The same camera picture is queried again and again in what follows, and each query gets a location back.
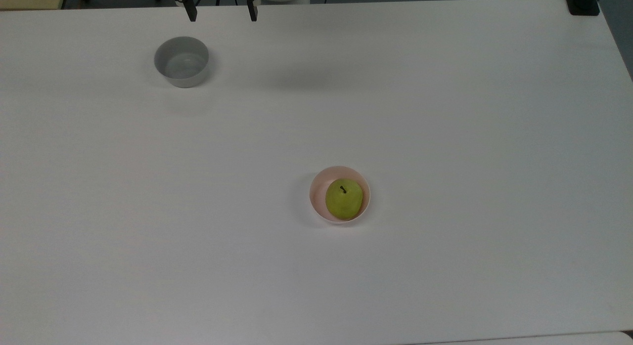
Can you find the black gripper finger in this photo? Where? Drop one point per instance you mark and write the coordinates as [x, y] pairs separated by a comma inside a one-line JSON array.
[[252, 10], [190, 11]]

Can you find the green pear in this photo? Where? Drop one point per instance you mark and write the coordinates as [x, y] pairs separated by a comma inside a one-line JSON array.
[[343, 201]]

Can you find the grey bowl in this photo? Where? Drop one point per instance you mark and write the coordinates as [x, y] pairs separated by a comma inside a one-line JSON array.
[[181, 63]]

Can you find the pink bowl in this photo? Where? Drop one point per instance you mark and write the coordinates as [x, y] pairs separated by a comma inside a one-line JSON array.
[[316, 196]]

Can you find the black table clamp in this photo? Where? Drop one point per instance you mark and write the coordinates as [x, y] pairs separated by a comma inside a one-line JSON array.
[[582, 5]]

